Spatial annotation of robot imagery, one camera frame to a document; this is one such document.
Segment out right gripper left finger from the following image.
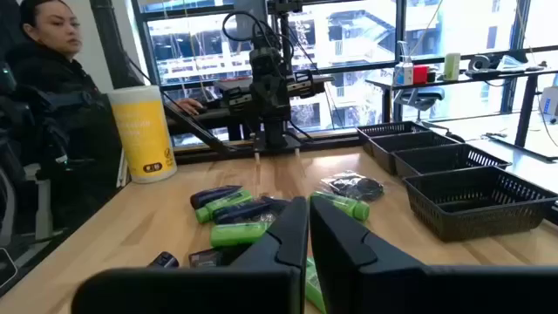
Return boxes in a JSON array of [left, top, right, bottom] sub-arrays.
[[71, 195, 310, 314]]

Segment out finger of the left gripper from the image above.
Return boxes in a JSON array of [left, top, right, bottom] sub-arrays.
[[250, 80, 268, 119], [273, 80, 292, 119]]

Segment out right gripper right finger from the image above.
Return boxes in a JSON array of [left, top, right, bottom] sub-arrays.
[[310, 195, 558, 314]]

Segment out black puff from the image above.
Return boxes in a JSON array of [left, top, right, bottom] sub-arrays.
[[320, 169, 385, 202]]

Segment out yellow wipes canister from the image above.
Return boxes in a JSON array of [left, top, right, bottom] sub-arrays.
[[106, 85, 179, 184]]

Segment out white blue carton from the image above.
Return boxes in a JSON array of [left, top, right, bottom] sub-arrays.
[[394, 41, 414, 86]]

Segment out black office chair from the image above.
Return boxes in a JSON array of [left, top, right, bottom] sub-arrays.
[[391, 85, 446, 123]]

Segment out red box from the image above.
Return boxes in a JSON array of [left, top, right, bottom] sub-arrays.
[[412, 65, 430, 85]]

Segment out black round pillar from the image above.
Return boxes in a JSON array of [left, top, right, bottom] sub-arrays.
[[89, 0, 145, 91]]

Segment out green white canister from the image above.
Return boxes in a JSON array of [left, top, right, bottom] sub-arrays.
[[443, 52, 461, 82]]

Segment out grey tape dispenser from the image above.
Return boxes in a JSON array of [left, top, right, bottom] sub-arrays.
[[466, 54, 493, 74]]

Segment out person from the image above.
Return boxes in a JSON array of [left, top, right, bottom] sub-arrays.
[[0, 0, 206, 232]]

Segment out black long desk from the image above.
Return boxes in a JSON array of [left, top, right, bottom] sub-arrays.
[[364, 65, 558, 149]]

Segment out white device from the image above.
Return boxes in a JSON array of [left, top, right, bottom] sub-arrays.
[[539, 85, 558, 118]]

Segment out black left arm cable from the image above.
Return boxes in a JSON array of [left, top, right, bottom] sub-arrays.
[[221, 10, 297, 62]]

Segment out large glass window wall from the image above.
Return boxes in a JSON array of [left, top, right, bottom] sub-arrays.
[[130, 0, 558, 147]]

